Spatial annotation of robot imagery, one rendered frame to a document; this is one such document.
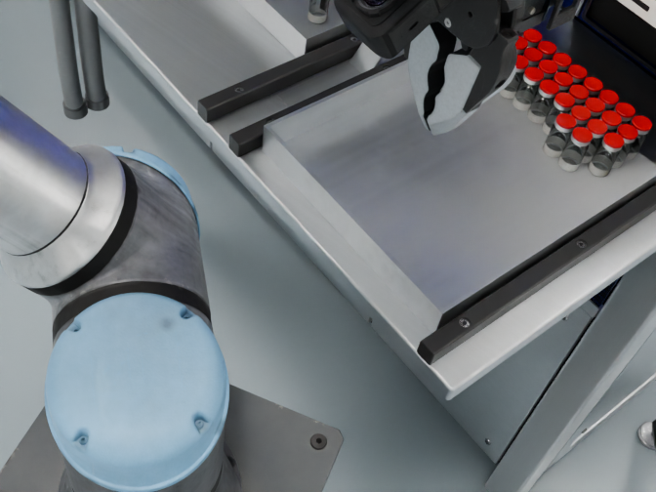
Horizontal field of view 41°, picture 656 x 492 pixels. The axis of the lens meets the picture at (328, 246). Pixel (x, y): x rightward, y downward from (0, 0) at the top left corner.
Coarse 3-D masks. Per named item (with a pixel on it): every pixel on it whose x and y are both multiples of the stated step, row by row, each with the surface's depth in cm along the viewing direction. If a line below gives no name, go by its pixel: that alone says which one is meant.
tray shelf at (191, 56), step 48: (96, 0) 99; (144, 0) 100; (192, 0) 101; (144, 48) 95; (192, 48) 96; (240, 48) 97; (576, 48) 103; (192, 96) 91; (624, 96) 99; (288, 192) 85; (336, 240) 82; (624, 240) 86; (384, 288) 79; (576, 288) 82; (480, 336) 77; (528, 336) 78; (432, 384) 76
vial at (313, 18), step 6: (312, 0) 98; (318, 0) 98; (324, 0) 98; (312, 6) 98; (318, 6) 98; (324, 6) 98; (312, 12) 99; (318, 12) 99; (324, 12) 99; (312, 18) 100; (318, 18) 99; (324, 18) 100
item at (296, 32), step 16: (240, 0) 101; (256, 0) 98; (272, 0) 102; (288, 0) 102; (304, 0) 103; (256, 16) 100; (272, 16) 97; (288, 16) 101; (304, 16) 101; (336, 16) 102; (272, 32) 98; (288, 32) 96; (304, 32) 99; (320, 32) 94; (336, 32) 96; (288, 48) 97; (304, 48) 94
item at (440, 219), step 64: (320, 128) 90; (384, 128) 91; (512, 128) 94; (320, 192) 82; (384, 192) 86; (448, 192) 87; (512, 192) 88; (576, 192) 89; (640, 192) 88; (384, 256) 78; (448, 256) 82; (512, 256) 83; (448, 320) 76
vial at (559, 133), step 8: (560, 120) 88; (568, 120) 88; (552, 128) 90; (560, 128) 88; (568, 128) 88; (552, 136) 90; (560, 136) 89; (568, 136) 89; (544, 144) 91; (552, 144) 90; (560, 144) 90; (552, 152) 91; (560, 152) 91
